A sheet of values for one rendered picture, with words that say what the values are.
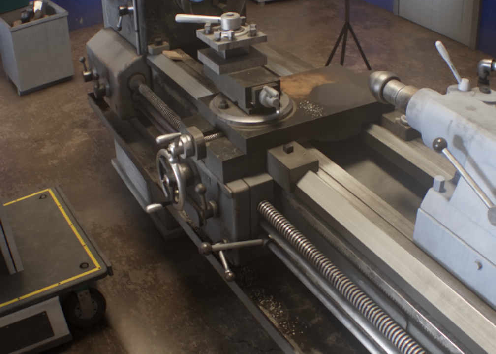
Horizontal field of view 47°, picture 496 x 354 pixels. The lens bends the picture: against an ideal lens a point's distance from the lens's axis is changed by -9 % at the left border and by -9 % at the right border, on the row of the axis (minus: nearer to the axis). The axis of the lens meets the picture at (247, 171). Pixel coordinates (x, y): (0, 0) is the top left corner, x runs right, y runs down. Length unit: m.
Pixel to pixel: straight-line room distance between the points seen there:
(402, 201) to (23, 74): 3.30
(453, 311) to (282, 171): 0.67
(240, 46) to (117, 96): 0.96
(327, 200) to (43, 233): 1.29
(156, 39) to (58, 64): 2.10
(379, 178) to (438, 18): 3.82
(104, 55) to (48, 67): 1.79
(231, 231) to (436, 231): 0.68
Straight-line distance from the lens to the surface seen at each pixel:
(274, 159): 1.74
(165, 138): 1.74
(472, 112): 1.43
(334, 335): 1.85
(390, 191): 1.89
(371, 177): 1.95
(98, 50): 2.93
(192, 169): 1.98
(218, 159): 1.74
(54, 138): 3.93
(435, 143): 1.35
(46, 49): 4.56
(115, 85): 2.67
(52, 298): 2.24
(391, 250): 1.47
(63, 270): 2.30
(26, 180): 3.54
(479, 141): 1.35
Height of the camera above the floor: 1.76
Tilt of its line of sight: 32 degrees down
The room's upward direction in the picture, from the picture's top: 2 degrees counter-clockwise
